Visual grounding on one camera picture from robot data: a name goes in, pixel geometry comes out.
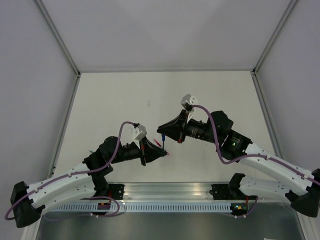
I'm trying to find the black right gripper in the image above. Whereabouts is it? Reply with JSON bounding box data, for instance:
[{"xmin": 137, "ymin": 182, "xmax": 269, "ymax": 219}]
[{"xmin": 157, "ymin": 109, "xmax": 220, "ymax": 144}]

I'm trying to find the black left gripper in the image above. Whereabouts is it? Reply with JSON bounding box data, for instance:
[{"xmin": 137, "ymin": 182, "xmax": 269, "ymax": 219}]
[{"xmin": 110, "ymin": 136, "xmax": 167, "ymax": 166}]

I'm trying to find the blue ballpoint pen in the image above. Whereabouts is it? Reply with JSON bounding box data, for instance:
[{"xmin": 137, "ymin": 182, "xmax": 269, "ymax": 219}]
[{"xmin": 161, "ymin": 133, "xmax": 166, "ymax": 150}]

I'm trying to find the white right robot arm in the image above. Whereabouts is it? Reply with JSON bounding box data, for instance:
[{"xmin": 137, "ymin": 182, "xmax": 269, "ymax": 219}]
[{"xmin": 157, "ymin": 110, "xmax": 320, "ymax": 218}]

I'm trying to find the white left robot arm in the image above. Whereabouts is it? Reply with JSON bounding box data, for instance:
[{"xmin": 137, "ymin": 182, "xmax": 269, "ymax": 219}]
[{"xmin": 10, "ymin": 136, "xmax": 168, "ymax": 228}]

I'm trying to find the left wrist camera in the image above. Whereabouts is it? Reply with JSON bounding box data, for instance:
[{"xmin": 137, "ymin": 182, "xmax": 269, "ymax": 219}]
[{"xmin": 132, "ymin": 123, "xmax": 147, "ymax": 148}]

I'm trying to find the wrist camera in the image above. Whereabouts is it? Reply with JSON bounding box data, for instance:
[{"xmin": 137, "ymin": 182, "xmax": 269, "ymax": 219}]
[
  {"xmin": 132, "ymin": 123, "xmax": 147, "ymax": 148},
  {"xmin": 180, "ymin": 93, "xmax": 199, "ymax": 123}
]

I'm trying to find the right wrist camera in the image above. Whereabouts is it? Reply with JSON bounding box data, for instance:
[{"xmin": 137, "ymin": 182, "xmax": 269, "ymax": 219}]
[{"xmin": 180, "ymin": 93, "xmax": 199, "ymax": 123}]

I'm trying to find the aluminium mounting rail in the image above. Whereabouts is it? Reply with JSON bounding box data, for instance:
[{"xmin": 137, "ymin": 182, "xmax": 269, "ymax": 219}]
[{"xmin": 37, "ymin": 181, "xmax": 283, "ymax": 201}]

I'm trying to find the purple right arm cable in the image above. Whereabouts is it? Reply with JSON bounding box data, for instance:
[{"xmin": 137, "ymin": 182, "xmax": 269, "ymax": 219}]
[{"xmin": 191, "ymin": 104, "xmax": 315, "ymax": 181}]

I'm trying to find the perforated cable duct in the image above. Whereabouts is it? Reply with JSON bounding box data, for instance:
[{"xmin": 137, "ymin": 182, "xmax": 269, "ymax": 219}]
[{"xmin": 54, "ymin": 202, "xmax": 232, "ymax": 213}]

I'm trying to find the aluminium frame right post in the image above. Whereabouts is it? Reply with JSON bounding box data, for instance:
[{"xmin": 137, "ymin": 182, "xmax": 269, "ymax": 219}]
[{"xmin": 251, "ymin": 0, "xmax": 299, "ymax": 76}]

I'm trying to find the aluminium frame post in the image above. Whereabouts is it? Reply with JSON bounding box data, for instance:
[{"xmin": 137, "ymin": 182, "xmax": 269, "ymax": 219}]
[
  {"xmin": 251, "ymin": 0, "xmax": 299, "ymax": 76},
  {"xmin": 32, "ymin": 0, "xmax": 81, "ymax": 77}
]

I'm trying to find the aluminium frame left post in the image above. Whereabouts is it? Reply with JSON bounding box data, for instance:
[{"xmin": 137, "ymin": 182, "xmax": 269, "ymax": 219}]
[{"xmin": 32, "ymin": 0, "xmax": 81, "ymax": 77}]

